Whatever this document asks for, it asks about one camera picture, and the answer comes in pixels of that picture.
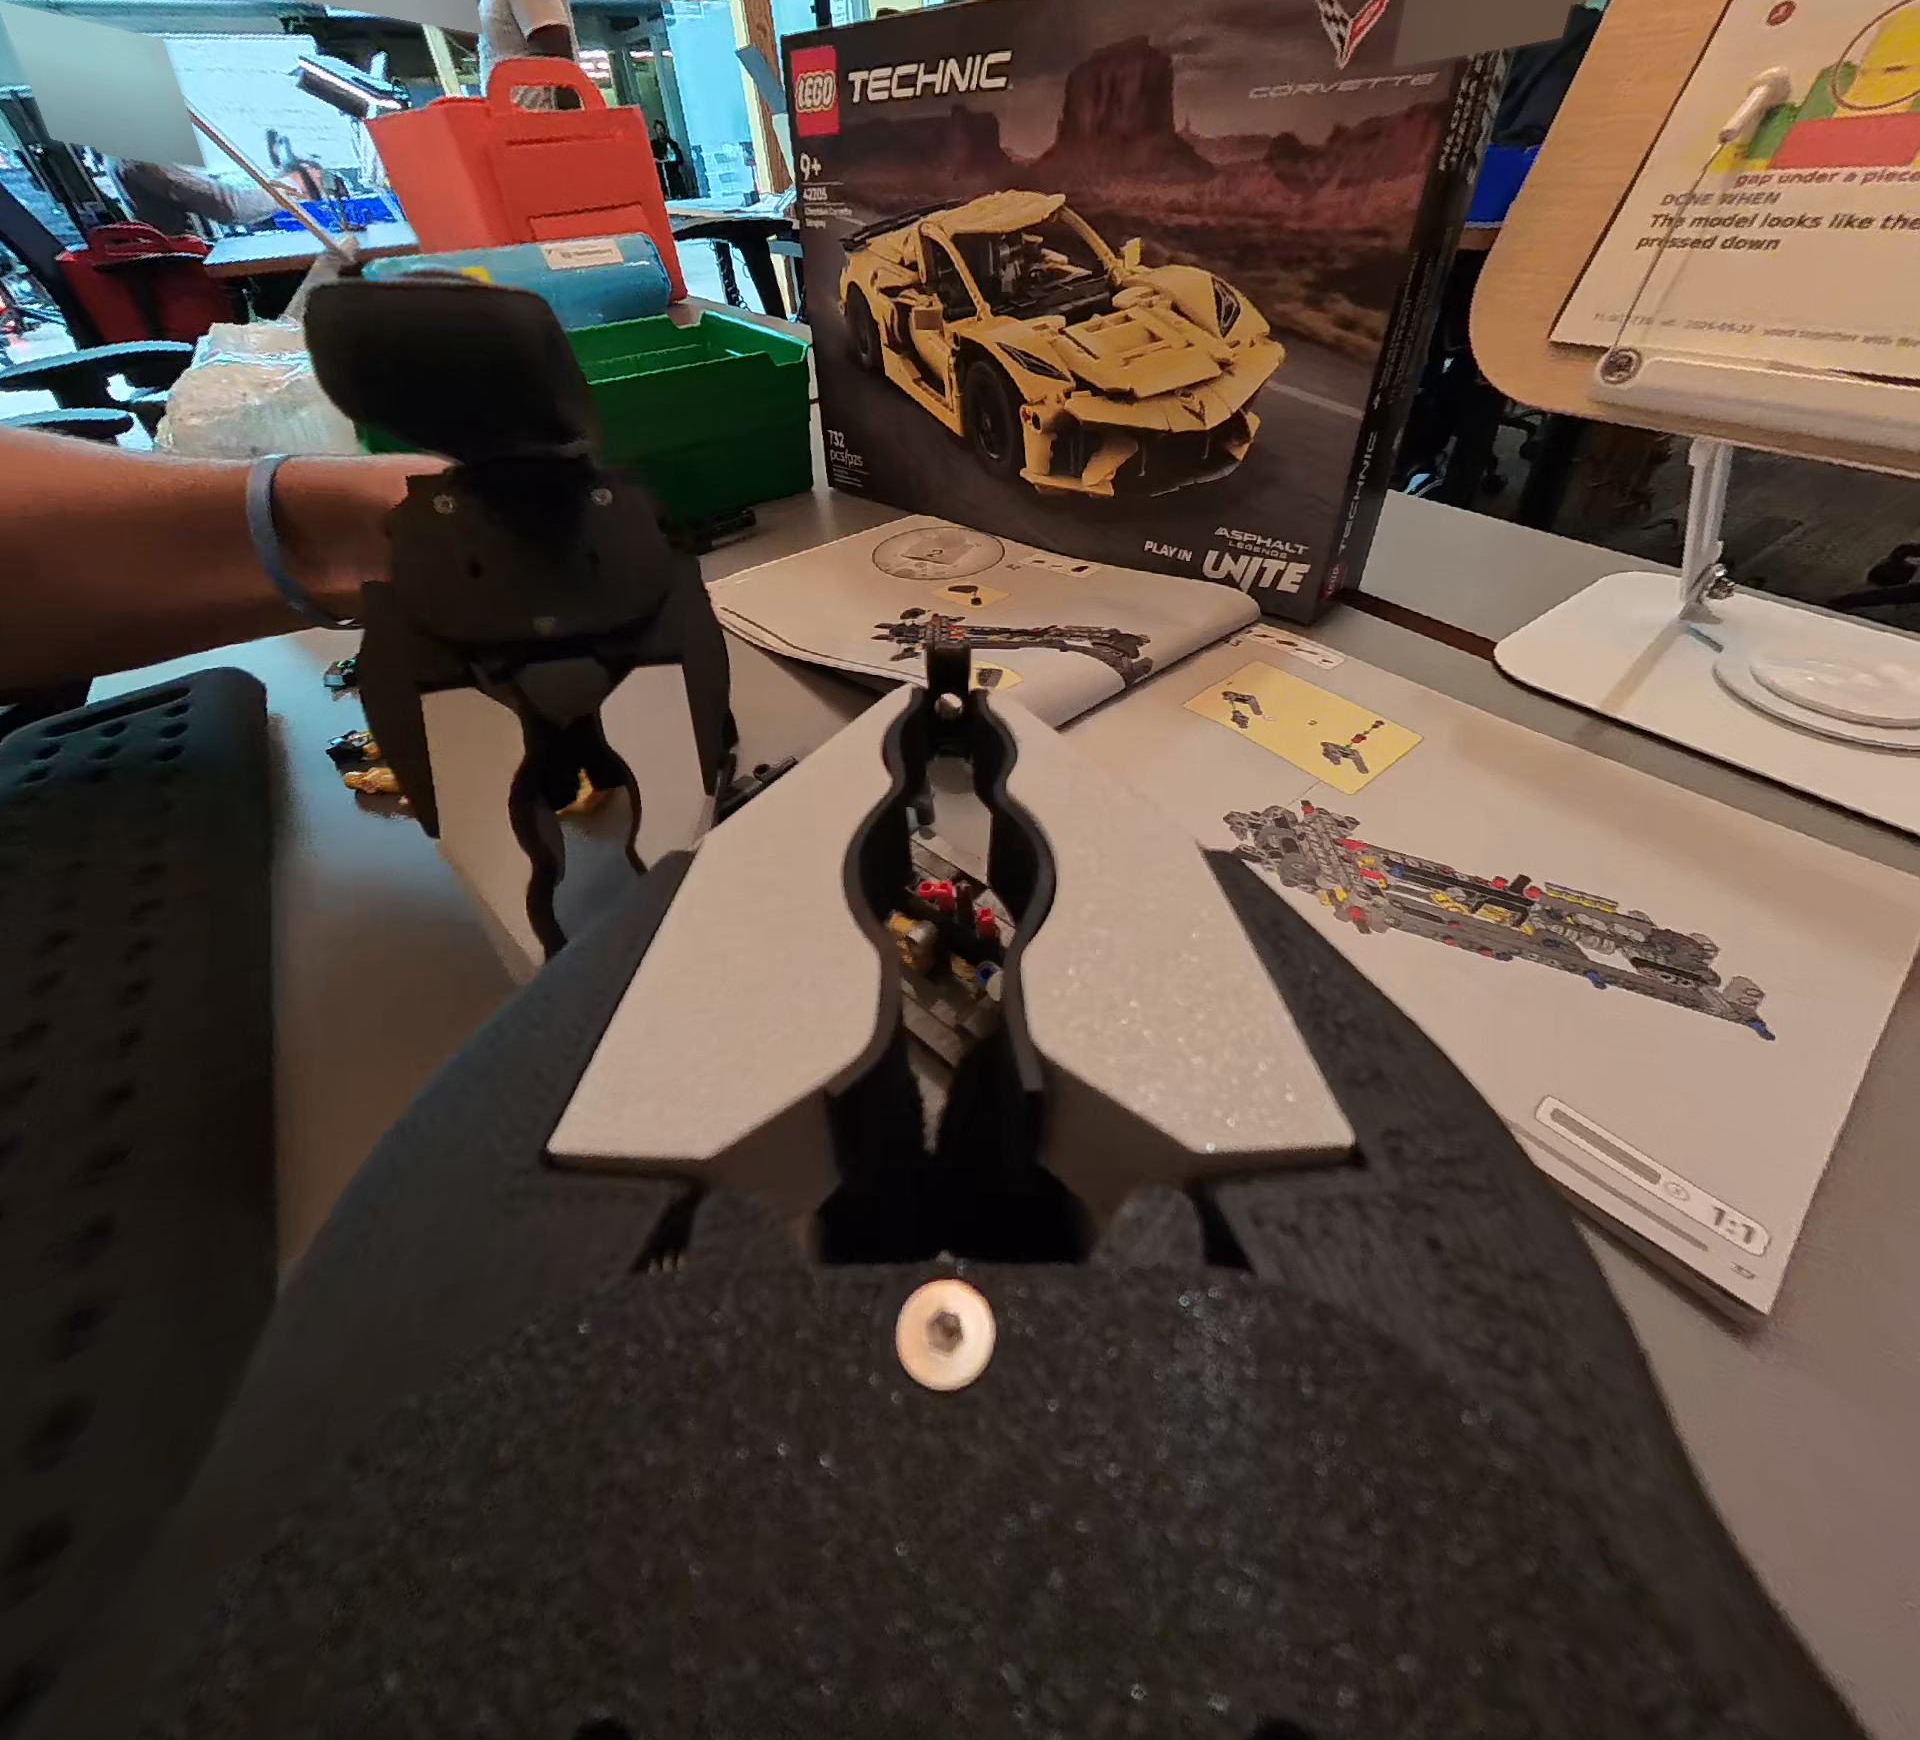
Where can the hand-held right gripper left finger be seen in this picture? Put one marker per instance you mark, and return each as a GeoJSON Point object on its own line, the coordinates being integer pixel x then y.
{"type": "Point", "coordinates": [706, 1019]}

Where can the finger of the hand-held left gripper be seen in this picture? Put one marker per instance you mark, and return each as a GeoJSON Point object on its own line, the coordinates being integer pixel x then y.
{"type": "Point", "coordinates": [673, 767]}
{"type": "Point", "coordinates": [474, 782]}

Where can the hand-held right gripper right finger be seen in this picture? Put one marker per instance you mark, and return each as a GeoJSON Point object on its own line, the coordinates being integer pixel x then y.
{"type": "Point", "coordinates": [1188, 1019]}

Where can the grey lego car chassis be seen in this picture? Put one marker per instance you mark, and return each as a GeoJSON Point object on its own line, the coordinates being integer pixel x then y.
{"type": "Point", "coordinates": [946, 915]}

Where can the black lego connector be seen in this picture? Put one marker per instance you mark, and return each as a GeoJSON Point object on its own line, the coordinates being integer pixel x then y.
{"type": "Point", "coordinates": [948, 669]}

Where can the person's left forearm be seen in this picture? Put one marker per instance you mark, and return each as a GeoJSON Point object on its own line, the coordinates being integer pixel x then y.
{"type": "Point", "coordinates": [119, 540]}

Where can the black curved lego piece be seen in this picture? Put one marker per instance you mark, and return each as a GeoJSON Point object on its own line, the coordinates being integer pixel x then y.
{"type": "Point", "coordinates": [756, 782]}

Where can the pile of yellow lego pieces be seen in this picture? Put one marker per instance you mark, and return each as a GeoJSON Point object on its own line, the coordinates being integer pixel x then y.
{"type": "Point", "coordinates": [367, 779]}

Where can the lego instruction booklet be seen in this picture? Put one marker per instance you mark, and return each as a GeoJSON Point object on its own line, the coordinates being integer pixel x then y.
{"type": "Point", "coordinates": [1727, 1096]}

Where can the lego set box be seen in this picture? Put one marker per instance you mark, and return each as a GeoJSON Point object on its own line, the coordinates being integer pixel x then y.
{"type": "Point", "coordinates": [1198, 196]}

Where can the person's left hand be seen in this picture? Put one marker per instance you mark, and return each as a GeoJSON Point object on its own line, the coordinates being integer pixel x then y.
{"type": "Point", "coordinates": [351, 524]}

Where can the green plastic bin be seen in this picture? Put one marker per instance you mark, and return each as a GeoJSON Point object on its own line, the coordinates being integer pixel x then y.
{"type": "Point", "coordinates": [706, 423]}

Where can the light blue wristband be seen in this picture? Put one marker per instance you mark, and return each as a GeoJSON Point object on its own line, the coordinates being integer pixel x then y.
{"type": "Point", "coordinates": [266, 524]}

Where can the light blue roll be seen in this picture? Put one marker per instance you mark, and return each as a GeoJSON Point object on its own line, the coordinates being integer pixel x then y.
{"type": "Point", "coordinates": [601, 277]}

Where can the clear plastic bag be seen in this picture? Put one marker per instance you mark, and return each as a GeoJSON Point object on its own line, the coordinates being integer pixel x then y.
{"type": "Point", "coordinates": [253, 397]}

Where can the orange bag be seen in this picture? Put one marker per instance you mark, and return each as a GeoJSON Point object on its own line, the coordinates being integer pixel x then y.
{"type": "Point", "coordinates": [510, 182]}

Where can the black dotted pad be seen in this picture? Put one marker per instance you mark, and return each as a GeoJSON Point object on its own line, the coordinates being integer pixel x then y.
{"type": "Point", "coordinates": [119, 1019]}

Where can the red office chair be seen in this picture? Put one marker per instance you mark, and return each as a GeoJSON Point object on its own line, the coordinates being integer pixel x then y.
{"type": "Point", "coordinates": [144, 285]}

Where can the white document stand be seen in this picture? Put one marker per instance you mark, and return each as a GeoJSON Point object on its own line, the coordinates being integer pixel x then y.
{"type": "Point", "coordinates": [1618, 676]}

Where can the wooden clipboard board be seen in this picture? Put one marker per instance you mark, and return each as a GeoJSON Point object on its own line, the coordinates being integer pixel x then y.
{"type": "Point", "coordinates": [1649, 44]}

